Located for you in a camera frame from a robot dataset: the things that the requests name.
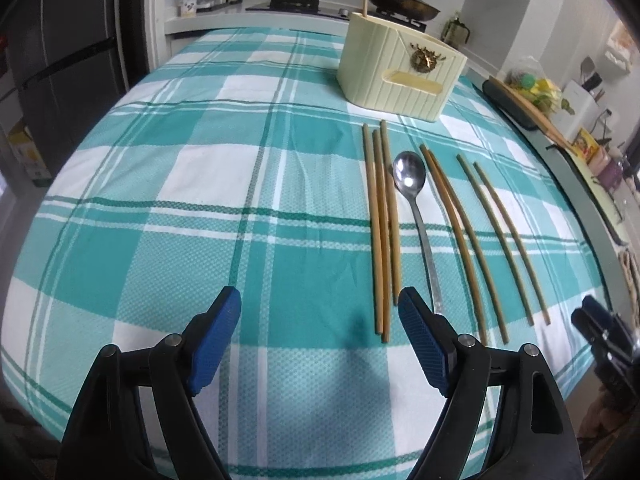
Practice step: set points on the bag of colourful sponges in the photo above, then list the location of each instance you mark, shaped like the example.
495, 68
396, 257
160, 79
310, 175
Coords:
532, 85

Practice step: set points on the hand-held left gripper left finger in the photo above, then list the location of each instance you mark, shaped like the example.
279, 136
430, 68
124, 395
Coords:
215, 340

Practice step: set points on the dark grey refrigerator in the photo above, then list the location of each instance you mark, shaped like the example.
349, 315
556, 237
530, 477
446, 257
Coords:
60, 60

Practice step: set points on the white knife block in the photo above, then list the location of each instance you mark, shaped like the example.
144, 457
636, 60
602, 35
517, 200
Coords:
585, 95

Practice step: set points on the teal plaid tablecloth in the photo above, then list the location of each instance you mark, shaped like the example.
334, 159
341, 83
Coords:
150, 210

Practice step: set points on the metal spoon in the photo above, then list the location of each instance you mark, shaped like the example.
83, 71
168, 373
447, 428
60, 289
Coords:
409, 176

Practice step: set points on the cardboard box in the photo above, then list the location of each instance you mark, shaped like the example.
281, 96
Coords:
27, 152

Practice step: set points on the wooden cutting board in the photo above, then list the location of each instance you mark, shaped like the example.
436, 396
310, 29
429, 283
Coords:
535, 112

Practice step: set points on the yellow printed box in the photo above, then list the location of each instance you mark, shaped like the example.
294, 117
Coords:
586, 144

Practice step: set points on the cream utensil holder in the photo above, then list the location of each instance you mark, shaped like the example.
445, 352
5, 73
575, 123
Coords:
390, 65

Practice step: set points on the purple pot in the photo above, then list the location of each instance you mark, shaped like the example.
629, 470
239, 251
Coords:
610, 172

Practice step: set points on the black gas stove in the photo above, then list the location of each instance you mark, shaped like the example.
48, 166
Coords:
300, 6

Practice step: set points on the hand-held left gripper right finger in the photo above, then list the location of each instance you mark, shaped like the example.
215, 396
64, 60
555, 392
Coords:
422, 340

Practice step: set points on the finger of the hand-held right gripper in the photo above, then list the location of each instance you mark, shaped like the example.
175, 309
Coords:
597, 310
587, 327

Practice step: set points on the glass teapot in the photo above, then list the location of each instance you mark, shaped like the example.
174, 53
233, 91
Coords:
456, 30

